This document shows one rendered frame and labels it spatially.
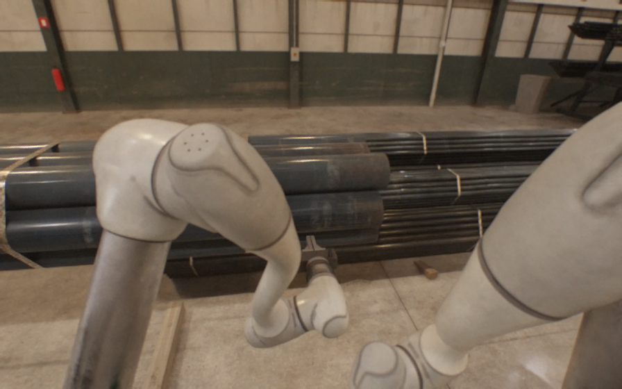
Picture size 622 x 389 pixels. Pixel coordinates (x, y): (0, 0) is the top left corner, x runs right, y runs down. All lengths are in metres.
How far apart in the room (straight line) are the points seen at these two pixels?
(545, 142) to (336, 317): 3.60
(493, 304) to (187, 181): 0.33
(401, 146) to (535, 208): 2.92
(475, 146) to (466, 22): 8.06
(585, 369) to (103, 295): 0.64
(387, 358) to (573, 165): 0.50
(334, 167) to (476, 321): 0.95
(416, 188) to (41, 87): 9.90
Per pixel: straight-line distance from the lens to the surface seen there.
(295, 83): 9.28
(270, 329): 0.85
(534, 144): 4.05
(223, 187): 0.36
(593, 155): 0.27
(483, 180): 3.21
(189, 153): 0.36
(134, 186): 0.48
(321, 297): 0.86
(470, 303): 0.37
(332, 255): 1.02
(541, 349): 2.87
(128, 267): 0.53
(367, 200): 1.28
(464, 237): 3.17
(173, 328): 2.48
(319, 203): 1.23
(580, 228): 0.27
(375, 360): 0.67
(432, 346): 0.73
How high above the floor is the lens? 1.89
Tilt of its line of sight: 27 degrees down
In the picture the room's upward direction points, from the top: 1 degrees clockwise
